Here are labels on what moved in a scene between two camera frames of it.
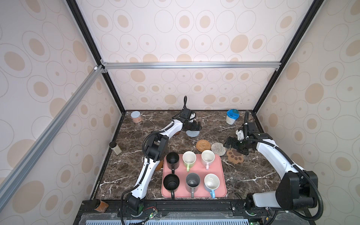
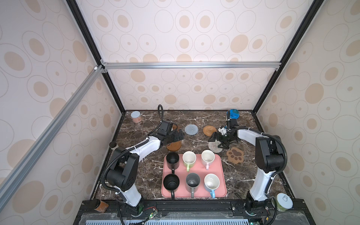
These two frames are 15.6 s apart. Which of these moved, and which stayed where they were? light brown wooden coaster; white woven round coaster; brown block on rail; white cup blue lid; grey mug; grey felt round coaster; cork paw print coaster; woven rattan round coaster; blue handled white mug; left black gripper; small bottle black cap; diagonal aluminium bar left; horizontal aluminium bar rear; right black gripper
Moved: woven rattan round coaster; right black gripper; left black gripper; light brown wooden coaster; white woven round coaster
Stayed: blue handled white mug; cork paw print coaster; brown block on rail; grey mug; diagonal aluminium bar left; small bottle black cap; white cup blue lid; grey felt round coaster; horizontal aluminium bar rear
